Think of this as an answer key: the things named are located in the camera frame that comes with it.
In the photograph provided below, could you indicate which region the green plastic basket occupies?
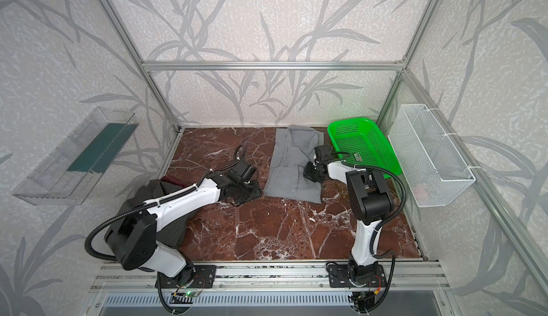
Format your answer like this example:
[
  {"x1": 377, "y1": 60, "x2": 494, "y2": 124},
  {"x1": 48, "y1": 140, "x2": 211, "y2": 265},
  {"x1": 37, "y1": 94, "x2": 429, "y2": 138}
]
[{"x1": 328, "y1": 117, "x2": 402, "y2": 176}]

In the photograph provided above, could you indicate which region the maroon folded shirt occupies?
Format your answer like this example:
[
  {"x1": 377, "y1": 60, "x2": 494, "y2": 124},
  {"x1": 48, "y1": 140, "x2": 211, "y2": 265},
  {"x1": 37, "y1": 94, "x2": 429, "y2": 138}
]
[{"x1": 161, "y1": 176, "x2": 188, "y2": 188}]

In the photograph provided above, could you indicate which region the grey long sleeve shirt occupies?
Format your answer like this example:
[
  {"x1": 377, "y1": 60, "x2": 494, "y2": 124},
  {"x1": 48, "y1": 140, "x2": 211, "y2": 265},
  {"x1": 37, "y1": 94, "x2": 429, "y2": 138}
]
[{"x1": 264, "y1": 125, "x2": 324, "y2": 204}]

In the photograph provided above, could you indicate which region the white wire mesh basket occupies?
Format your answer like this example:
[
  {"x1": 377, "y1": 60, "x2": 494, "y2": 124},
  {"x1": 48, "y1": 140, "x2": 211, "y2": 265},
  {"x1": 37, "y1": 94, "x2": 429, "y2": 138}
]
[{"x1": 388, "y1": 104, "x2": 476, "y2": 208}]

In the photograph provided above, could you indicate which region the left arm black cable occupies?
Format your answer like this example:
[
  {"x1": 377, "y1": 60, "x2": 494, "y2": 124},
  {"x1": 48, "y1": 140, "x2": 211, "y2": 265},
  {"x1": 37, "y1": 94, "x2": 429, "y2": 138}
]
[{"x1": 84, "y1": 144, "x2": 247, "y2": 262}]

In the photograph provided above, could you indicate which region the clear plastic wall tray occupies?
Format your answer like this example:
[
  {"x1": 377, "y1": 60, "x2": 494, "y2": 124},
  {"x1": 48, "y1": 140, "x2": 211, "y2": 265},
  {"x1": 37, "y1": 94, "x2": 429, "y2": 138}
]
[{"x1": 13, "y1": 107, "x2": 138, "y2": 206}]

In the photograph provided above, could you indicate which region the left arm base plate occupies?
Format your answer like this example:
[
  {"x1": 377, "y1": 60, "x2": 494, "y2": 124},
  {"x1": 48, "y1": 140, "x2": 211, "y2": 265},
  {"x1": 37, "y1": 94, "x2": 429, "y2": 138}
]
[{"x1": 155, "y1": 265, "x2": 217, "y2": 289}]

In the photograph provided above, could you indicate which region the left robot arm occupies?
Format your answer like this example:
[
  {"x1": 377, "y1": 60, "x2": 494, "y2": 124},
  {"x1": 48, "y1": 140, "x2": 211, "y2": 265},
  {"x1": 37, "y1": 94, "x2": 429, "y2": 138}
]
[{"x1": 105, "y1": 159, "x2": 262, "y2": 277}]

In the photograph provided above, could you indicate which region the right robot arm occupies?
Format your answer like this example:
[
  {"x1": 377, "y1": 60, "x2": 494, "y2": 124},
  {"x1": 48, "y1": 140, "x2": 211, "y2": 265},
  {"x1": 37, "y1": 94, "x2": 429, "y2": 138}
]
[{"x1": 304, "y1": 145, "x2": 395, "y2": 290}]

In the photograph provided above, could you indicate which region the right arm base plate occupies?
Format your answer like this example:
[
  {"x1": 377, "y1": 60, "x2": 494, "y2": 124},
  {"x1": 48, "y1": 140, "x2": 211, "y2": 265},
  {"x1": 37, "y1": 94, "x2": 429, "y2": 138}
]
[{"x1": 325, "y1": 262, "x2": 388, "y2": 289}]

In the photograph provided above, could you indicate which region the dark striped folded shirt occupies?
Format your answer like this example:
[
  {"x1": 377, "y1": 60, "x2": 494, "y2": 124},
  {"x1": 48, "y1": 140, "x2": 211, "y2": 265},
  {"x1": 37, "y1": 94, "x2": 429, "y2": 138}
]
[{"x1": 118, "y1": 179, "x2": 196, "y2": 249}]

